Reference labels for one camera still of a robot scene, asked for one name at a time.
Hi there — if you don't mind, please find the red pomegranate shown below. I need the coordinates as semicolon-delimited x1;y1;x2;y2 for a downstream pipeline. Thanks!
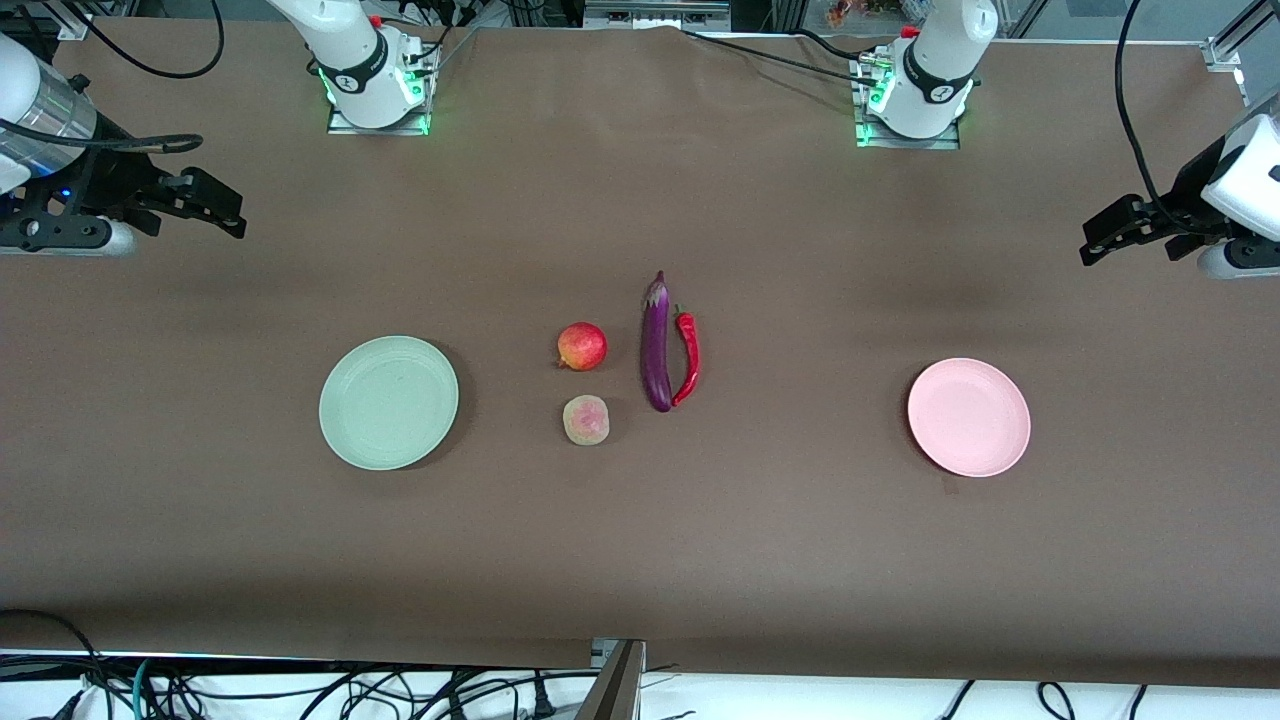
556;321;609;372

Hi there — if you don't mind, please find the halved pink guava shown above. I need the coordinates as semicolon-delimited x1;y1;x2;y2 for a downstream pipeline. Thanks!
562;394;611;446

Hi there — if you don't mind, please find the red chili pepper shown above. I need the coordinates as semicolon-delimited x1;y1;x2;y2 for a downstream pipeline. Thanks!
671;304;701;408

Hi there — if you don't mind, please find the long purple eggplant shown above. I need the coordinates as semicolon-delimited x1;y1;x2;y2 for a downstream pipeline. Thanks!
640;270;674;414

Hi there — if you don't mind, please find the pink round plate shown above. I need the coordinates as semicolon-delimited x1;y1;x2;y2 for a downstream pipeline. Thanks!
907;358;1032;479

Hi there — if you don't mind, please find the light green round plate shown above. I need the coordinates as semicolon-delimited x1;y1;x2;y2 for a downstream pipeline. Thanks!
318;335;461;471

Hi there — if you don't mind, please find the grey metal box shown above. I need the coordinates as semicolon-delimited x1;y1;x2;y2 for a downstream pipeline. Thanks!
583;0;733;31

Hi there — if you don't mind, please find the brown table cover sheet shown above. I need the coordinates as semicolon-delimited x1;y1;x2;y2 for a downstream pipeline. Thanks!
0;25;1280;691

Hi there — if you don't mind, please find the black hanging cable loop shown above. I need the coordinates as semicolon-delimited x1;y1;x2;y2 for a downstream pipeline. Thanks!
80;0;226;80

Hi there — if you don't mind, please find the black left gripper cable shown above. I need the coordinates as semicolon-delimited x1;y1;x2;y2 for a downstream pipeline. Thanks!
1114;0;1191;216

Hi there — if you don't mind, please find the aluminium frame profile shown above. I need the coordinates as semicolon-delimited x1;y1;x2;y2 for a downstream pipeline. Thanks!
0;0;136;43
1204;0;1280;73

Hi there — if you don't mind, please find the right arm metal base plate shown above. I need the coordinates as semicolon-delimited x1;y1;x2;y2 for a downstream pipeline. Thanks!
325;40;434;136

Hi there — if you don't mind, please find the thin black table cable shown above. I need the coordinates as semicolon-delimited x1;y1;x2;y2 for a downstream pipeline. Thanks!
680;28;886;91

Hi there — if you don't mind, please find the thick black floor cable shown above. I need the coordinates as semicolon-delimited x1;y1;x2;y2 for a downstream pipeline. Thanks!
0;608;109;720

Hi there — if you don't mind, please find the metal support post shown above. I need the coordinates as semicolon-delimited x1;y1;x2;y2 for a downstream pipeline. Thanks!
575;640;647;720

